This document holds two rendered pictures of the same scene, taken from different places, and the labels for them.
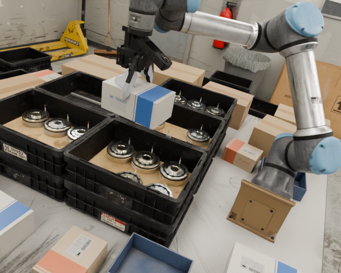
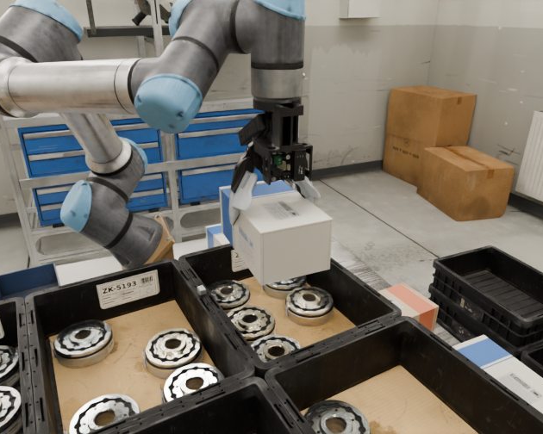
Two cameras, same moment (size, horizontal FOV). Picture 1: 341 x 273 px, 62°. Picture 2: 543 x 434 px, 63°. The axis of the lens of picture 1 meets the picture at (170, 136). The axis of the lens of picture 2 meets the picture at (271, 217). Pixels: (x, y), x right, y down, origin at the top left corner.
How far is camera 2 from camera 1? 1.46 m
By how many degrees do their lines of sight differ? 110
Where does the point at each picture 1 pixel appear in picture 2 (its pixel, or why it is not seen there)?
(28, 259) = not seen: hidden behind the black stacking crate
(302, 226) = (111, 268)
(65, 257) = (404, 303)
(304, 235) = not seen: hidden behind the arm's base
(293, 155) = (129, 185)
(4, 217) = (480, 355)
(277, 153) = (115, 208)
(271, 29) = (49, 54)
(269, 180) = (152, 224)
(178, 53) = not seen: outside the picture
